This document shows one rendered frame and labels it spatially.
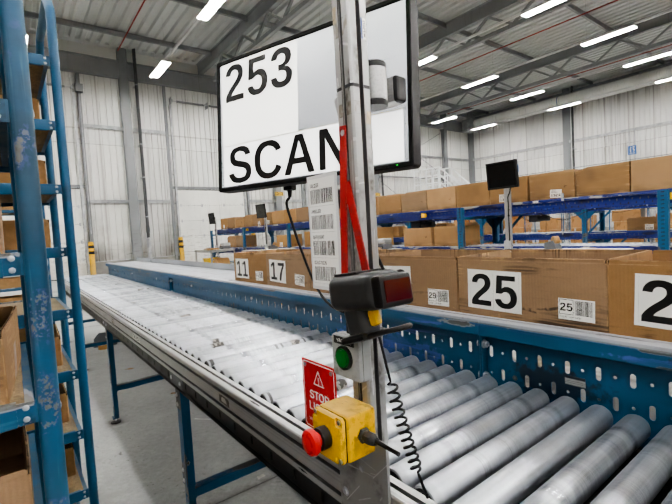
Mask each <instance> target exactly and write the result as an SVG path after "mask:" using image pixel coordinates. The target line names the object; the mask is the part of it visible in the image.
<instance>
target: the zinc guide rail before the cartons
mask: <svg viewBox="0 0 672 504"><path fill-rule="evenodd" d="M106 264H111V265H118V266H124V267H130V268H136V269H143V270H149V271H155V272H161V273H168V274H174V275H180V276H186V277H193V278H199V279H205V280H211V281H218V282H224V283H230V284H236V285H243V286H249V287H255V288H261V289H268V290H274V291H280V292H286V293H293V294H299V295H305V296H311V297H318V298H321V296H320V295H319V293H318V292H314V291H307V290H300V289H293V288H286V287H279V286H272V285H265V284H258V283H250V282H243V281H236V280H229V279H222V278H215V277H208V276H201V275H194V274H187V273H180V272H173V271H166V270H159V269H152V268H145V267H138V266H131V265H124V264H117V263H106ZM387 309H393V310H399V311H405V312H411V313H418V314H424V315H430V316H436V317H443V318H449V319H455V320H462V321H468V322H474V323H478V324H479V323H480V324H487V325H493V326H499V327H505V328H512V329H518V330H524V331H530V332H537V333H543V334H549V335H555V336H562V337H568V338H574V339H580V340H587V341H593V342H599V343H605V344H612V345H618V346H624V347H630V348H637V349H643V350H649V351H655V352H662V353H668V354H672V342H666V341H659V340H652V339H645V338H637V337H630V336H623V335H616V334H609V333H602V332H595V331H588V330H581V329H574V328H567V327H560V326H553V325H546V324H539V323H532V322H525V321H518V320H511V319H504V318H497V317H490V316H483V315H476V314H469V313H462V312H455V311H447V310H440V309H433V308H426V307H419V306H412V305H401V306H396V307H392V308H387Z"/></svg>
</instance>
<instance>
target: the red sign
mask: <svg viewBox="0 0 672 504"><path fill-rule="evenodd" d="M302 369H303V385H304V401H305V417H306V425H308V426H310V427H311V428H313V429H314V427H313V414H314V408H315V407H317V406H320V404H322V403H325V402H328V401H331V400H333V399H336V398H337V384H336V374H335V372H334V368H332V367H329V366H326V365H324V364H321V363H318V362H315V361H313V360H310V359H307V358H305V357H302Z"/></svg>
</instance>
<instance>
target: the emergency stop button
mask: <svg viewBox="0 0 672 504"><path fill-rule="evenodd" d="M302 446H303V448H304V450H305V452H306V453H307V454H308V455H309V456H310V457H316V456H318V455H319V454H320V452H321V447H322V438H321V436H320V434H319V433H318V432H316V431H315V430H314V429H312V428H308V429H306V430H305V431H304V432H303V433H302Z"/></svg>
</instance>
